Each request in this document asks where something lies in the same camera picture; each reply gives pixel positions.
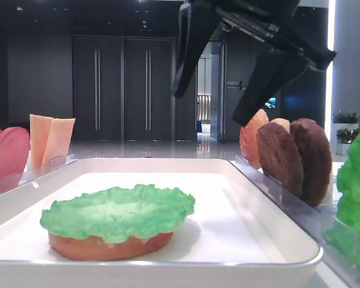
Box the left dark double door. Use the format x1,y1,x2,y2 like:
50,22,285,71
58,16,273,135
73,37,122,140

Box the right orange cheese slice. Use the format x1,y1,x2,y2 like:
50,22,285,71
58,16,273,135
42,118,76,165

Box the right clear acrylic holder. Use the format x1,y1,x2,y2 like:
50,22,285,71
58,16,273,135
233,155,360,287

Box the rear pale bread slice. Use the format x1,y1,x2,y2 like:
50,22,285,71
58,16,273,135
270,118,290,133

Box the potted plants in white planter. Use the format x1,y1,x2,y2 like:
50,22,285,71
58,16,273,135
331,110,360,155

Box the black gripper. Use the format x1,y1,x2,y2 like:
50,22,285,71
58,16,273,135
171,1,337,127

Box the right dark door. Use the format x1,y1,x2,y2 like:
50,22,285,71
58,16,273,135
125,39,172,140

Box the upright sugared bread slice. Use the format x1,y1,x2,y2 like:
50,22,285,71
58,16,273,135
239,109,269,169

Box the small wall display screen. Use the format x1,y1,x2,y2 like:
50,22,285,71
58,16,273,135
263,97,276,109

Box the front red tomato slice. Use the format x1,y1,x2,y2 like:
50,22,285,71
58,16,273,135
0,127,30,179

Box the left clear acrylic holder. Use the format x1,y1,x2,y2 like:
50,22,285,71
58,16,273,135
0,154,76,194

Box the left orange cheese slice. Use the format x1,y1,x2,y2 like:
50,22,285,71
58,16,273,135
29,114,53,169

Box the round bread slice on tray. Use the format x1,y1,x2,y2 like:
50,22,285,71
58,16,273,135
49,232,173,261

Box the white rectangular tray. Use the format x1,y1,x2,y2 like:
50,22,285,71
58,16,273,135
0,158,323,287

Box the orange cheese slice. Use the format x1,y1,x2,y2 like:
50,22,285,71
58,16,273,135
42,118,76,165
29,114,53,169

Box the clear acrylic holder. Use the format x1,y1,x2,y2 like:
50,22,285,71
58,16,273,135
233,155,360,287
0,154,76,194

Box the brown meat patty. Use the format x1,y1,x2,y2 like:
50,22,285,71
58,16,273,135
257,122,304,197
290,118,332,206

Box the rear brown meat patty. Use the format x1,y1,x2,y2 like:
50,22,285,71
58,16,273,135
290,118,332,206

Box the front brown meat patty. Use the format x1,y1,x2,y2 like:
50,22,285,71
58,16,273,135
257,122,304,197

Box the green lettuce leaf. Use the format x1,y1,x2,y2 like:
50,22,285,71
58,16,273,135
325,133,360,273
40,184,196,244

